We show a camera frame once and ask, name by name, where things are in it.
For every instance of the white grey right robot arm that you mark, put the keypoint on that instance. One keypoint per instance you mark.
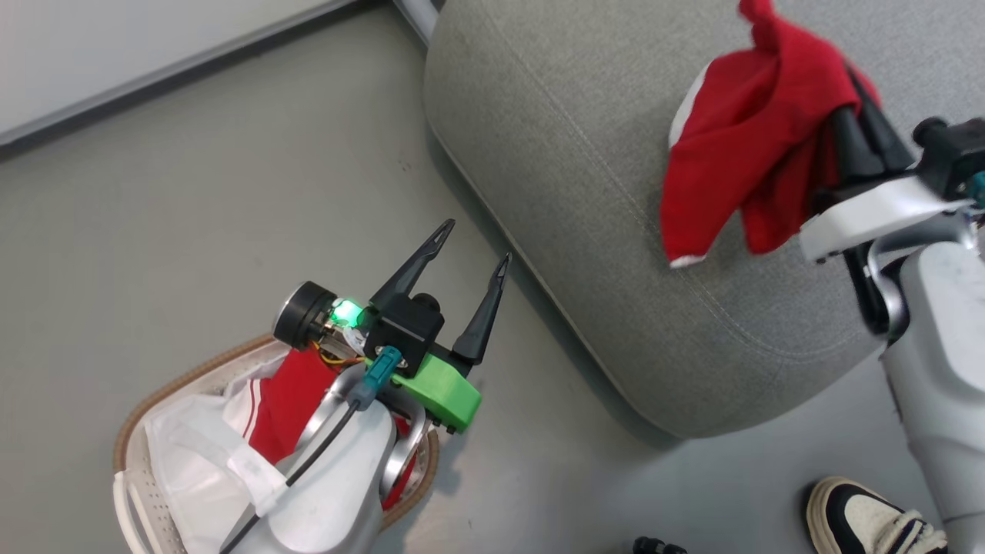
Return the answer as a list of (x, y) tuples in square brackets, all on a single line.
[(943, 362)]

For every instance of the black and cream sneaker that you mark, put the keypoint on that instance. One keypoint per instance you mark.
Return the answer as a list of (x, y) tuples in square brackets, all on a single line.
[(858, 519)]

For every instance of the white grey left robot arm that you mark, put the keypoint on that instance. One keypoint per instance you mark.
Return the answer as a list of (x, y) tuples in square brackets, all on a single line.
[(338, 477)]

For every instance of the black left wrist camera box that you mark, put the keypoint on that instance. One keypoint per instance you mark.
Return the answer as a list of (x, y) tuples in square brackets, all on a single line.
[(406, 331)]

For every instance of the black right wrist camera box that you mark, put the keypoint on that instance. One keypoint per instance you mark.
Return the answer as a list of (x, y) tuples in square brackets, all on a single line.
[(954, 158)]

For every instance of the black round motor cap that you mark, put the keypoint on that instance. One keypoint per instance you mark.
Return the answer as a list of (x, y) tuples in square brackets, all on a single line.
[(300, 315)]

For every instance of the grey fabric sofa seat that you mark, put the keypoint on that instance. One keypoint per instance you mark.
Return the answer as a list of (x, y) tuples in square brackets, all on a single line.
[(569, 169)]

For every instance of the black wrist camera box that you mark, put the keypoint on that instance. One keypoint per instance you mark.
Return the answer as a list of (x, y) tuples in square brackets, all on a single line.
[(954, 158), (406, 331)]

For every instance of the white laundry basket brown rim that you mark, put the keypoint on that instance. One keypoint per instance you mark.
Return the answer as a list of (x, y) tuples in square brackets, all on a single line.
[(135, 462)]

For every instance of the white metal bar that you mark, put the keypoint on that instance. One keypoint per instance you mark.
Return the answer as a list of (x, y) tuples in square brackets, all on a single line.
[(419, 17)]

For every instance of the red garment with white trim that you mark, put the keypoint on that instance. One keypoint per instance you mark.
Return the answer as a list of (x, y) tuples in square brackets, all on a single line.
[(754, 131)]

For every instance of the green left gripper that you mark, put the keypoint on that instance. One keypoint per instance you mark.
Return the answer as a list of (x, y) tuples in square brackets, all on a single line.
[(445, 388)]

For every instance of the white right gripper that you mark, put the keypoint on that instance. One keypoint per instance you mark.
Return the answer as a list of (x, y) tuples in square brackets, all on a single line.
[(869, 215)]

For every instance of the red garment with white stripes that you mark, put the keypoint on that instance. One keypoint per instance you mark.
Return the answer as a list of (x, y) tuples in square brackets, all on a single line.
[(288, 404)]

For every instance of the small black object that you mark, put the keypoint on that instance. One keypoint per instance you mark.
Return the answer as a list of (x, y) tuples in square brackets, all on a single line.
[(658, 547)]

